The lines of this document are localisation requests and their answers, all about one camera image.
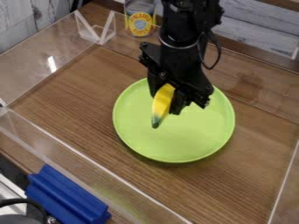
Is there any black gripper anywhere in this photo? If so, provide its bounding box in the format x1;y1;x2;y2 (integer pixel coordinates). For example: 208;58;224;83
139;40;214;115

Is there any yellow toy banana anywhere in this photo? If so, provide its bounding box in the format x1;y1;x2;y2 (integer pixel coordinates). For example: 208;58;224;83
152;83;175;129

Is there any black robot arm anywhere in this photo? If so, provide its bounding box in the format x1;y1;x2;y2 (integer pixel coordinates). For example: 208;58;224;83
139;0;224;115

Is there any green round plate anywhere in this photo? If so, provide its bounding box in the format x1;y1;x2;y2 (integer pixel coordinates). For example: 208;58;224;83
112;80;236;164

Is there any yellow labelled tin can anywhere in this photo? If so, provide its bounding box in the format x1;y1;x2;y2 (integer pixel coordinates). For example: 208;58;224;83
124;0;155;38

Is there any blue plastic clamp block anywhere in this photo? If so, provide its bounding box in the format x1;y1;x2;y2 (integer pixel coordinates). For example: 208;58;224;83
26;165;111;224

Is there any clear acrylic triangle bracket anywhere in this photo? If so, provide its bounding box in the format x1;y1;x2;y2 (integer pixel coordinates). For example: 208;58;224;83
74;10;116;46

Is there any clear acrylic enclosure wall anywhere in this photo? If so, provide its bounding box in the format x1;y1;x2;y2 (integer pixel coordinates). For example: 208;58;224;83
0;11;192;224

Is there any black cable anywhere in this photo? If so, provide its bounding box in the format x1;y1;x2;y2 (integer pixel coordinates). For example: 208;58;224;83
0;197;51;224

